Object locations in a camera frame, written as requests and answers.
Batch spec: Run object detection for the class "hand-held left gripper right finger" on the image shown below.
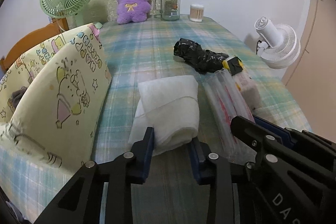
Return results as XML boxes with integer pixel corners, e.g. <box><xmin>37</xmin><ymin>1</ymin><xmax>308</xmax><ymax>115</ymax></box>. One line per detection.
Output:
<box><xmin>190</xmin><ymin>138</ymin><xmax>252</xmax><ymax>224</ymax></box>

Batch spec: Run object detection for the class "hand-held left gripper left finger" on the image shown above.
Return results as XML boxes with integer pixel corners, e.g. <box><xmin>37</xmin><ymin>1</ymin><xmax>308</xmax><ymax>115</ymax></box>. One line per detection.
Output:
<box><xmin>34</xmin><ymin>127</ymin><xmax>155</xmax><ymax>224</ymax></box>

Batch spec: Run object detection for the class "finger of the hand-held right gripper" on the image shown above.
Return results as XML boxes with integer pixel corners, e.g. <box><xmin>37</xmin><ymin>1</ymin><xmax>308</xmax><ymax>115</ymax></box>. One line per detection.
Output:
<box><xmin>253</xmin><ymin>115</ymin><xmax>336</xmax><ymax>159</ymax></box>
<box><xmin>230</xmin><ymin>116</ymin><xmax>279</xmax><ymax>164</ymax></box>

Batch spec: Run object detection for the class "clear plastic packet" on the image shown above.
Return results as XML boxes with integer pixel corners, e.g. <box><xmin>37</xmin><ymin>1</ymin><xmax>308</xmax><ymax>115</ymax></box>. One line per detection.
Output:
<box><xmin>202</xmin><ymin>68</ymin><xmax>255</xmax><ymax>163</ymax></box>

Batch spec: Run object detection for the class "white cloth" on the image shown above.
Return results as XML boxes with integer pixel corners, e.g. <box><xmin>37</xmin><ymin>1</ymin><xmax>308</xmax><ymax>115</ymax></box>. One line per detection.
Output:
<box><xmin>128</xmin><ymin>75</ymin><xmax>200</xmax><ymax>157</ymax></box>

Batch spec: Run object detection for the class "yellow cartoon fabric storage box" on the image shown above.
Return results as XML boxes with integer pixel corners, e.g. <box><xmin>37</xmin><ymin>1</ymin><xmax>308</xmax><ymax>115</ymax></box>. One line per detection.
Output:
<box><xmin>0</xmin><ymin>22</ymin><xmax>112</xmax><ymax>176</ymax></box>

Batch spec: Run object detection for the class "grey drawstring pouch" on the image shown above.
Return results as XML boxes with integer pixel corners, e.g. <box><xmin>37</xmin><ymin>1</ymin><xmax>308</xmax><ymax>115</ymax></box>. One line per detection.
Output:
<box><xmin>12</xmin><ymin>88</ymin><xmax>28</xmax><ymax>109</ymax></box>

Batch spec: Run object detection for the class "white cartoon tissue pack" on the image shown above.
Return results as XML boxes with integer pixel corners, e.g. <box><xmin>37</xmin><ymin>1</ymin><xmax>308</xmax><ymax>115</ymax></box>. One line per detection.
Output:
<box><xmin>232</xmin><ymin>73</ymin><xmax>261</xmax><ymax>110</ymax></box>

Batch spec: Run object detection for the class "yellow black packet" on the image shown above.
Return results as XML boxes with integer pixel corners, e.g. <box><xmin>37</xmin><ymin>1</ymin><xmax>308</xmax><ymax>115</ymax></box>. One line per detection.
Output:
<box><xmin>222</xmin><ymin>55</ymin><xmax>244</xmax><ymax>75</ymax></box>

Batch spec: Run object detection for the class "white fan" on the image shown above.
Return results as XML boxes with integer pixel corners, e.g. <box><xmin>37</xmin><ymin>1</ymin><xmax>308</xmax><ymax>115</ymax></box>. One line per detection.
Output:
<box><xmin>254</xmin><ymin>17</ymin><xmax>301</xmax><ymax>69</ymax></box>

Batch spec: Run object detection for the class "beige door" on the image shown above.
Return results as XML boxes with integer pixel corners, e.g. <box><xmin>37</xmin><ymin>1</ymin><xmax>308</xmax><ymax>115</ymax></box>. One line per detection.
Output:
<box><xmin>281</xmin><ymin>0</ymin><xmax>336</xmax><ymax>132</ymax></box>

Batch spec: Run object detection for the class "black plastic bag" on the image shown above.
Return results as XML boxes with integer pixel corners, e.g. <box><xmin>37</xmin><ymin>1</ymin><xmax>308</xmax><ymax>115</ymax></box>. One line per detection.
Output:
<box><xmin>174</xmin><ymin>38</ymin><xmax>229</xmax><ymax>73</ymax></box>

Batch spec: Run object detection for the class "cotton swab container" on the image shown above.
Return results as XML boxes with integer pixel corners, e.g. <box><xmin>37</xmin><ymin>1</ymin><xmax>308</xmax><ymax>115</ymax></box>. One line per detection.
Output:
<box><xmin>190</xmin><ymin>4</ymin><xmax>204</xmax><ymax>22</ymax></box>

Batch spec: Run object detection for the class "glass jar with black lid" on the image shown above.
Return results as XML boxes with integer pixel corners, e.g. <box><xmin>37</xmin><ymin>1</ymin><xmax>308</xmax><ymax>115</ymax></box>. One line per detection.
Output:
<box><xmin>160</xmin><ymin>0</ymin><xmax>181</xmax><ymax>21</ymax></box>

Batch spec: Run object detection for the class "purple plush toy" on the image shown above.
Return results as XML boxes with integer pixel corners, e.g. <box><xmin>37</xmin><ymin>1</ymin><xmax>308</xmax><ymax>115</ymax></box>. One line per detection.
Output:
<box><xmin>116</xmin><ymin>0</ymin><xmax>153</xmax><ymax>24</ymax></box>

